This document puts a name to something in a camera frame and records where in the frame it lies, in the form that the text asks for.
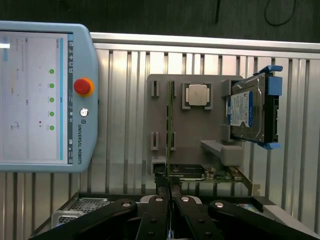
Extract green graphics card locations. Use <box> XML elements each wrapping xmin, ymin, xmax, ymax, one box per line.
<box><xmin>153</xmin><ymin>163</ymin><xmax>261</xmax><ymax>196</ymax></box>

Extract black open PC case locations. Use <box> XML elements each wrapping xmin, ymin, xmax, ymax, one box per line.
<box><xmin>29</xmin><ymin>191</ymin><xmax>320</xmax><ymax>240</ymax></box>

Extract silver mesh power supply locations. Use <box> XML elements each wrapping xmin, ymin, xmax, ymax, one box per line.
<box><xmin>51</xmin><ymin>197</ymin><xmax>111</xmax><ymax>227</ymax></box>

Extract grey parts rack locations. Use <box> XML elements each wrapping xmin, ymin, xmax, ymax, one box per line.
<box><xmin>145</xmin><ymin>73</ymin><xmax>245</xmax><ymax>176</ymax></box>

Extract light blue teach pendant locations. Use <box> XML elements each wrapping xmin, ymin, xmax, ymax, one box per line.
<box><xmin>0</xmin><ymin>20</ymin><xmax>99</xmax><ymax>174</ymax></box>

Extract hard disk in blue caddy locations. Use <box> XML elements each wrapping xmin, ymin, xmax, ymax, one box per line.
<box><xmin>219</xmin><ymin>65</ymin><xmax>284</xmax><ymax>151</ymax></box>

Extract silver CPU chip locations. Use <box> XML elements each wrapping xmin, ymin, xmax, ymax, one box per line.
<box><xmin>184</xmin><ymin>83</ymin><xmax>212</xmax><ymax>107</ymax></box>

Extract black straight cable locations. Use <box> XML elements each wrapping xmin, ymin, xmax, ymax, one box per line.
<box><xmin>214</xmin><ymin>0</ymin><xmax>223</xmax><ymax>25</ymax></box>

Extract black looped cable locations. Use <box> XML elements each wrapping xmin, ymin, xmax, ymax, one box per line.
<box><xmin>264</xmin><ymin>0</ymin><xmax>298</xmax><ymax>27</ymax></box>

